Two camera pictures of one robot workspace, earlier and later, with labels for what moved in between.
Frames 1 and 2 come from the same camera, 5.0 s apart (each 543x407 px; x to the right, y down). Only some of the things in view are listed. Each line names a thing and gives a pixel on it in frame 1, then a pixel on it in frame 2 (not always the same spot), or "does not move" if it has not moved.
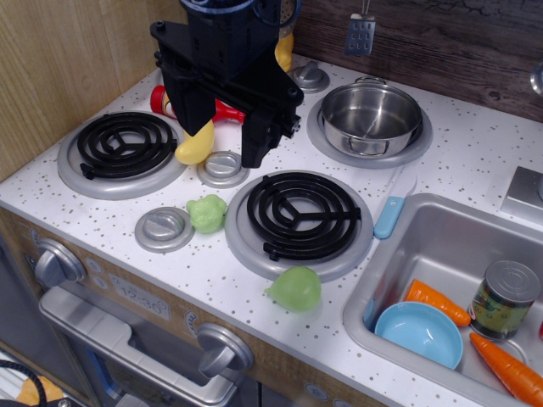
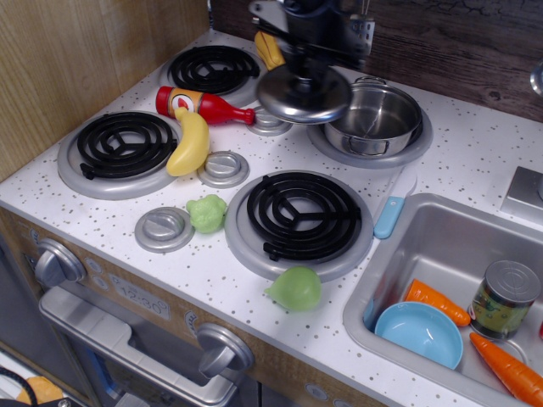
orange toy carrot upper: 419,292 does not move
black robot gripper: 226,49 → 316,31
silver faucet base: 525,196 does not move
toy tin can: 503,299 does not move
